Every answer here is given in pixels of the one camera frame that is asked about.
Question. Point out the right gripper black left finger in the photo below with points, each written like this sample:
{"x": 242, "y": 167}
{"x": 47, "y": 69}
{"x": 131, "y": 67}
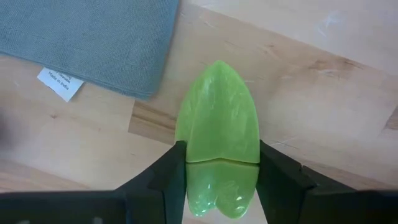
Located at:
{"x": 161, "y": 193}

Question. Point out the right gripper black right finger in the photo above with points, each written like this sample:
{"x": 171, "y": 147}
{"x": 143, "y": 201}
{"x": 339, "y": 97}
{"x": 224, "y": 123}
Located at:
{"x": 280, "y": 186}

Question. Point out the white cloth label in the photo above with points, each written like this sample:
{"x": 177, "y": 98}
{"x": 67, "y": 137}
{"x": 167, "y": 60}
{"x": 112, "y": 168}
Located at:
{"x": 59, "y": 83}

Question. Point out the grey folded cloth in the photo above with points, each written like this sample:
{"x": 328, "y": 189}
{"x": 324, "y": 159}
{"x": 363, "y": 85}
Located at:
{"x": 77, "y": 37}

